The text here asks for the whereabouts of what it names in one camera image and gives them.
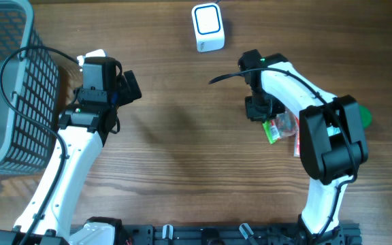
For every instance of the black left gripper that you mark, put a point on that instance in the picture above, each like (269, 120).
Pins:
(125, 84)

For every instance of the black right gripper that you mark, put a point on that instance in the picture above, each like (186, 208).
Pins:
(253, 112)

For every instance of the green candy bag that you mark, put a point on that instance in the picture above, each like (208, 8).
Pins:
(284, 125)

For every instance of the red tissue pack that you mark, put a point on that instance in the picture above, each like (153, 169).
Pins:
(297, 146)

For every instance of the green lid jar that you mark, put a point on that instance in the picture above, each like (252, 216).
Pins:
(366, 116)

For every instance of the mint green wipes pack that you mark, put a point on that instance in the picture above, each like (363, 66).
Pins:
(333, 131)

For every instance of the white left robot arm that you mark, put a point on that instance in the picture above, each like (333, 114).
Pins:
(84, 126)

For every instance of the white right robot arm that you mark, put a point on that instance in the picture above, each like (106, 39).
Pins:
(332, 141)

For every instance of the white barcode scanner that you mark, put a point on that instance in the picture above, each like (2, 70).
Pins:
(208, 27)

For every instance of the grey mesh shopping basket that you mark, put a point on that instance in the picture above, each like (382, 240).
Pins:
(29, 82)

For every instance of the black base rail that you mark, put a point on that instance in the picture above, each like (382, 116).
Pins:
(273, 234)

